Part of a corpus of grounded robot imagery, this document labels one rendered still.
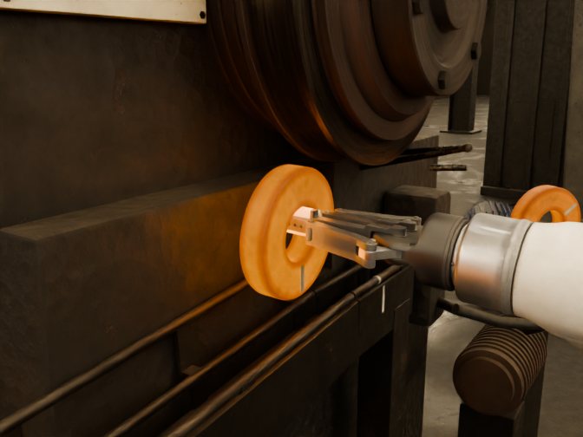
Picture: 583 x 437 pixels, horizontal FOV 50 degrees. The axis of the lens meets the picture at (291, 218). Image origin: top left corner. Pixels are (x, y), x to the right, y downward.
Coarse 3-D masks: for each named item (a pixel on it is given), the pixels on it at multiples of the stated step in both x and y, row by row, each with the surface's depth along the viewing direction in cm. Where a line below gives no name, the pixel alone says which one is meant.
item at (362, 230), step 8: (312, 216) 68; (328, 224) 67; (336, 224) 66; (344, 224) 66; (352, 224) 66; (376, 224) 65; (360, 232) 65; (368, 232) 64; (384, 232) 63; (392, 232) 63; (400, 232) 62; (400, 264) 63
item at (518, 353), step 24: (480, 336) 115; (504, 336) 113; (528, 336) 116; (456, 360) 113; (480, 360) 108; (504, 360) 107; (528, 360) 111; (456, 384) 112; (480, 384) 109; (504, 384) 106; (528, 384) 108; (480, 408) 110; (504, 408) 108; (480, 432) 114; (504, 432) 111
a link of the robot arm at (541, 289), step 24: (528, 240) 55; (552, 240) 54; (576, 240) 52; (528, 264) 54; (552, 264) 52; (576, 264) 51; (528, 288) 54; (552, 288) 52; (576, 288) 51; (528, 312) 55; (552, 312) 53; (576, 312) 51; (576, 336) 53
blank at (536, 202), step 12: (528, 192) 120; (540, 192) 119; (552, 192) 120; (564, 192) 121; (516, 204) 121; (528, 204) 118; (540, 204) 119; (552, 204) 120; (564, 204) 121; (576, 204) 123; (516, 216) 120; (528, 216) 119; (540, 216) 120; (552, 216) 125; (564, 216) 122; (576, 216) 123
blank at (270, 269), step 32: (256, 192) 67; (288, 192) 67; (320, 192) 73; (256, 224) 65; (288, 224) 68; (256, 256) 66; (288, 256) 74; (320, 256) 76; (256, 288) 69; (288, 288) 71
